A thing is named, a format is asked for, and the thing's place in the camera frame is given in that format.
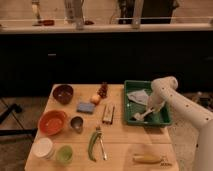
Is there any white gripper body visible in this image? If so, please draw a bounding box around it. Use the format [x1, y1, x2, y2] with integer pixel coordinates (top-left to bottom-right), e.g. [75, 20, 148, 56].
[147, 92, 165, 112]

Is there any green plastic tray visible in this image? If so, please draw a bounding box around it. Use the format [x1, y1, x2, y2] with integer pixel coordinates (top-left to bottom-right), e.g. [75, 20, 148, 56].
[124, 80, 172, 127]

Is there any white dish brush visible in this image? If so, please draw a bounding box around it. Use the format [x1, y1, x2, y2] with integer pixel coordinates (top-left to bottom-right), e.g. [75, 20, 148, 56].
[133, 108, 154, 121]

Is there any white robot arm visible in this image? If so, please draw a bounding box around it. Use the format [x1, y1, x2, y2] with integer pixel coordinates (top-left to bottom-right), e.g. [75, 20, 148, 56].
[147, 76, 213, 171]

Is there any dark maroon bowl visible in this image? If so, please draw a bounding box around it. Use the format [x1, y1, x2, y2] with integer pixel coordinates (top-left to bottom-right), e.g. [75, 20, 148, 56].
[53, 84, 73, 105]

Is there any red orange bowl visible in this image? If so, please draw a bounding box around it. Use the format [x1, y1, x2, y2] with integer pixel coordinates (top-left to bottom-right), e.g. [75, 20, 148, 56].
[38, 110, 67, 136]

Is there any grey cloth in tray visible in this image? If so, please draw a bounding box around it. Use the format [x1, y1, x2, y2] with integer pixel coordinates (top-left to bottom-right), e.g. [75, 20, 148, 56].
[127, 89, 149, 105]

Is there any wooden block toy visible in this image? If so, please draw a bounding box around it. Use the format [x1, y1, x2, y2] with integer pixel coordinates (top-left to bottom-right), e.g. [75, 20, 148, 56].
[102, 104, 115, 124]

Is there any small yellow fruit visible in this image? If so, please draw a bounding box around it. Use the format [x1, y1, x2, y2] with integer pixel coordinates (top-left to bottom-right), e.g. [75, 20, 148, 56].
[90, 94, 101, 105]

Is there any metal spoon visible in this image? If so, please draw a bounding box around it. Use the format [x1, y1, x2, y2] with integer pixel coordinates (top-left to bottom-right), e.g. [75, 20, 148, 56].
[96, 126, 108, 161]

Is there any blue sponge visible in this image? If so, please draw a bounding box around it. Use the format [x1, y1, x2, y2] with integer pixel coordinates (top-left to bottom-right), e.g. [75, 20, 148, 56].
[77, 102, 95, 114]

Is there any small metal cup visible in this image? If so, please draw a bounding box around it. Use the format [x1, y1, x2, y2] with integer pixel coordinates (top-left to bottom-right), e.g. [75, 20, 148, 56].
[70, 116, 83, 134]

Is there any light green cup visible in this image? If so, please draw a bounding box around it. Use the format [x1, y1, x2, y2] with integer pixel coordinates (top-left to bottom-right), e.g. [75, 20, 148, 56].
[56, 145, 73, 165]

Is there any white round container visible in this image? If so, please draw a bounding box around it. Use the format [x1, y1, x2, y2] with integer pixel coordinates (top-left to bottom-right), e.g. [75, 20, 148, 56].
[32, 138, 54, 159]

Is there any black chair base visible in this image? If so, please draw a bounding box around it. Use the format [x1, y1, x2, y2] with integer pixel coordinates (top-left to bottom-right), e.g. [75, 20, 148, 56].
[0, 98, 38, 137]

